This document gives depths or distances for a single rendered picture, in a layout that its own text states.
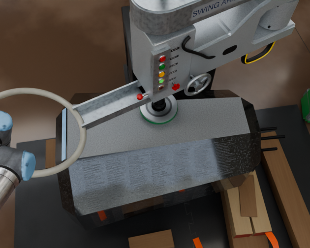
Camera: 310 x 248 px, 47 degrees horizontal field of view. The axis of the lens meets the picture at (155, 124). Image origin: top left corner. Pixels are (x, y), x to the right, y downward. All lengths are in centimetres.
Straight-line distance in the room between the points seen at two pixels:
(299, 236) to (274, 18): 154
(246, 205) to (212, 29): 133
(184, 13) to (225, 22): 38
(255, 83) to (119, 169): 178
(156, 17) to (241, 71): 217
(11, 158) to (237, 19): 111
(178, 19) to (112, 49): 216
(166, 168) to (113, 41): 184
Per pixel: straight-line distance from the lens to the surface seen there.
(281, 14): 190
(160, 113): 200
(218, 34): 168
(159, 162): 200
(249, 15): 169
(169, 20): 135
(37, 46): 366
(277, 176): 285
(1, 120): 132
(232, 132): 206
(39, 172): 155
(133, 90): 185
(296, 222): 278
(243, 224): 254
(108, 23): 372
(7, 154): 122
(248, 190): 260
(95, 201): 208
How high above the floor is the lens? 264
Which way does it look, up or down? 61 degrees down
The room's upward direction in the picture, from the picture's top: 2 degrees clockwise
